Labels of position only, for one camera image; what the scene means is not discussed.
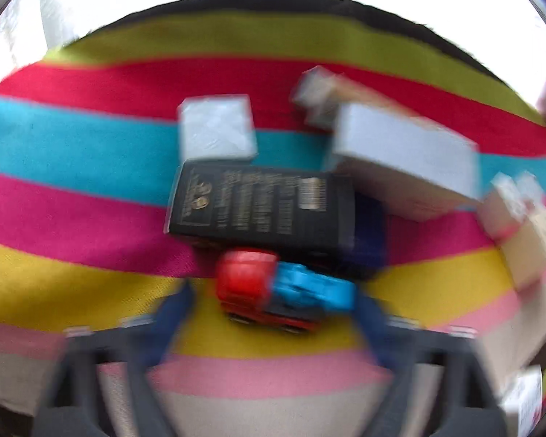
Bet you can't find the cream white box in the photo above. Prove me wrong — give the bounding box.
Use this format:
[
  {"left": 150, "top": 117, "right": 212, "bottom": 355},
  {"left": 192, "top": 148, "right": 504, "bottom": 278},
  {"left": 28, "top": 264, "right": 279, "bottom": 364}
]
[{"left": 500, "top": 365, "right": 543, "bottom": 437}]

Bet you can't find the red blue toy truck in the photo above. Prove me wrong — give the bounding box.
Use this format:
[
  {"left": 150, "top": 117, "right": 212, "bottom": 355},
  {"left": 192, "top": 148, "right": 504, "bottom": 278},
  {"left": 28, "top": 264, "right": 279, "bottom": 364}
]
[{"left": 215, "top": 249, "right": 356, "bottom": 334}]

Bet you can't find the small white cube box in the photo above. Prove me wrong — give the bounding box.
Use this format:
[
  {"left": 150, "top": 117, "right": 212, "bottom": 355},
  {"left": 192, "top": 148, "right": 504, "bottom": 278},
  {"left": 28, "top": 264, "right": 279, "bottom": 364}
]
[{"left": 500, "top": 204, "right": 546, "bottom": 290}]

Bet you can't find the white box red label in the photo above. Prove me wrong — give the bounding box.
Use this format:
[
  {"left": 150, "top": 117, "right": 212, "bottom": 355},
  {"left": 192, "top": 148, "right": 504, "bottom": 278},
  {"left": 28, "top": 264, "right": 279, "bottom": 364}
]
[{"left": 476, "top": 171, "right": 546, "bottom": 242}]

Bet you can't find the large grey-white box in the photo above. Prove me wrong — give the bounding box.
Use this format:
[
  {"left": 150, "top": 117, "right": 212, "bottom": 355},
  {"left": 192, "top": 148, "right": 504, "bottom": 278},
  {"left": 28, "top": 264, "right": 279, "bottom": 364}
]
[{"left": 329, "top": 103, "right": 480, "bottom": 221}]

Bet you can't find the black rectangular box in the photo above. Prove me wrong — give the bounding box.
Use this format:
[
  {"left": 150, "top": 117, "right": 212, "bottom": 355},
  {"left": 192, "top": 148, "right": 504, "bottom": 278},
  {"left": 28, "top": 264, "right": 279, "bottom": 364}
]
[{"left": 165, "top": 161, "right": 355, "bottom": 252}]

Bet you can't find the white square box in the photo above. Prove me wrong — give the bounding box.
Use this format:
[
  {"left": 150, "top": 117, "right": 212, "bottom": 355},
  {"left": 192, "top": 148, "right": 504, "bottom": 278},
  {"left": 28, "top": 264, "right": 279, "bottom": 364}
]
[{"left": 177, "top": 95, "right": 258, "bottom": 163}]

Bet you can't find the gold white dental box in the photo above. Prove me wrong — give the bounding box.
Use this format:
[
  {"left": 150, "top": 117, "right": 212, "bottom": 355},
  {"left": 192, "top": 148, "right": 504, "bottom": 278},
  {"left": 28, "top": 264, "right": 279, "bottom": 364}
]
[{"left": 291, "top": 66, "right": 414, "bottom": 131}]

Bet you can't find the dark blue small object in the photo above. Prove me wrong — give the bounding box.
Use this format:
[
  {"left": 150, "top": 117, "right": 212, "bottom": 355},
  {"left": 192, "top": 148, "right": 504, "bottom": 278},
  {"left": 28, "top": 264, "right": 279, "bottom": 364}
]
[{"left": 347, "top": 193, "right": 388, "bottom": 269}]

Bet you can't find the striped colourful tablecloth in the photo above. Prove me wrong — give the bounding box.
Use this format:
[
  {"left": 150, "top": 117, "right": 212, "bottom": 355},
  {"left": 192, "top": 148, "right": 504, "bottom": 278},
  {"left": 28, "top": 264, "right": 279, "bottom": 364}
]
[{"left": 0, "top": 0, "right": 546, "bottom": 436}]

